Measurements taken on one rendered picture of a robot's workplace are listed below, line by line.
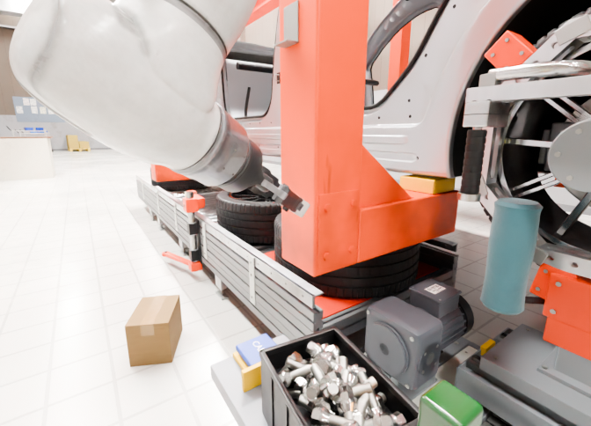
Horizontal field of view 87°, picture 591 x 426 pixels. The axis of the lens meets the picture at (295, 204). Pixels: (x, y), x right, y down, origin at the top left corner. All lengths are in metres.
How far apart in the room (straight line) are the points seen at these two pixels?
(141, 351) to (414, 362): 1.00
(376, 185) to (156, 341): 1.01
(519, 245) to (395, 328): 0.36
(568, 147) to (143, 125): 0.70
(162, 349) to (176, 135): 1.20
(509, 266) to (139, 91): 0.78
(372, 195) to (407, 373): 0.47
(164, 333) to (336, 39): 1.17
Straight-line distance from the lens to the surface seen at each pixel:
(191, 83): 0.31
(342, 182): 0.82
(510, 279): 0.87
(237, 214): 1.78
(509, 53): 0.98
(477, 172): 0.74
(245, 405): 0.62
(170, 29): 0.31
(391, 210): 0.99
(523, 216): 0.82
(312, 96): 0.77
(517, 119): 1.07
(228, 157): 0.36
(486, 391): 1.21
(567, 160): 0.76
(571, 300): 0.96
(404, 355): 0.92
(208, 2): 0.33
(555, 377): 1.22
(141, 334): 1.42
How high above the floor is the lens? 0.89
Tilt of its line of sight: 13 degrees down
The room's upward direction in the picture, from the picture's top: straight up
